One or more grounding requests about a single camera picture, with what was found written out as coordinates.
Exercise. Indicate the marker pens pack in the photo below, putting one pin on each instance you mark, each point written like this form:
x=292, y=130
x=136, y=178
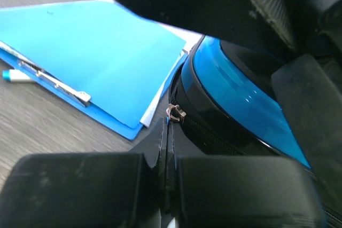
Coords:
x=16, y=76

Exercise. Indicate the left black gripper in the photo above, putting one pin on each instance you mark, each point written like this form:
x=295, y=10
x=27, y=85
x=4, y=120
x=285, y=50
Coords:
x=317, y=26

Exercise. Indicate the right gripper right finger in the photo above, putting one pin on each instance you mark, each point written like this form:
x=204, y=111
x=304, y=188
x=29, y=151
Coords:
x=240, y=191

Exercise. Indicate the blue suitcase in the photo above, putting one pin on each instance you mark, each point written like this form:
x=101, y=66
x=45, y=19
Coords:
x=233, y=102

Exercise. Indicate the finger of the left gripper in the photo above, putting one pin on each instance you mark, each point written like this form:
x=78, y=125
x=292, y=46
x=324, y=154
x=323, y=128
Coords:
x=256, y=24

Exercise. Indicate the blue file folder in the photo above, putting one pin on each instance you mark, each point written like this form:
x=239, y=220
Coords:
x=97, y=56

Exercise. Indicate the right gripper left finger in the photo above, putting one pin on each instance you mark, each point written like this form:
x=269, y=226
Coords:
x=97, y=189

